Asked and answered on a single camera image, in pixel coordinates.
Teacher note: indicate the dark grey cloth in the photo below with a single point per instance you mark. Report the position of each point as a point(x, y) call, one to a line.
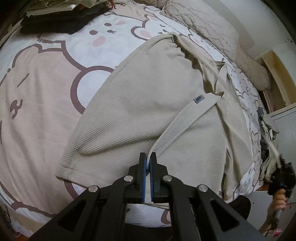
point(260, 111)

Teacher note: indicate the white louvered door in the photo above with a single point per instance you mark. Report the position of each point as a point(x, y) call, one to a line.
point(286, 129)

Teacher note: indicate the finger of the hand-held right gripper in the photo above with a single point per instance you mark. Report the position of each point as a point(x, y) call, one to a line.
point(282, 165)

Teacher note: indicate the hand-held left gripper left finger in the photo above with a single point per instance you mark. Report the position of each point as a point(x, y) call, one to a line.
point(143, 172)

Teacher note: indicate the pile of unfolded clothes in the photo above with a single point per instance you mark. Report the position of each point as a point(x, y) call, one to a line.
point(267, 166)

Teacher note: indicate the bear print blanket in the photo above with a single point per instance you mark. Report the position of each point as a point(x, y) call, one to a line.
point(41, 92)

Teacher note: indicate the wooden bedside shelf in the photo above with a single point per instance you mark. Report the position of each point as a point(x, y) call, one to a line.
point(279, 76)

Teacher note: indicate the stack of folded clothes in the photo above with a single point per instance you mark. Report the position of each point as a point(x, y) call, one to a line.
point(57, 23)

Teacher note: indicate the person's right forearm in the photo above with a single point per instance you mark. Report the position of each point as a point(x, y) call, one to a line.
point(268, 221)

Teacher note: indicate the person's right hand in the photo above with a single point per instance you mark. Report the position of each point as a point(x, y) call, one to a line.
point(279, 196)

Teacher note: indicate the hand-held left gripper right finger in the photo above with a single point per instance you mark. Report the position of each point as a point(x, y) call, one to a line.
point(152, 172)

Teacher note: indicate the beige textured pillow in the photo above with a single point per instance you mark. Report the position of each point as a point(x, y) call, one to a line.
point(203, 27)

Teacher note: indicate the grey-beige crumpled cloth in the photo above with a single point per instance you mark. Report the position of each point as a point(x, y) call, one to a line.
point(269, 131)

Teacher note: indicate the beige waffle-knit shirt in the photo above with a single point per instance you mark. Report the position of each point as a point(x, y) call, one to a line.
point(143, 104)

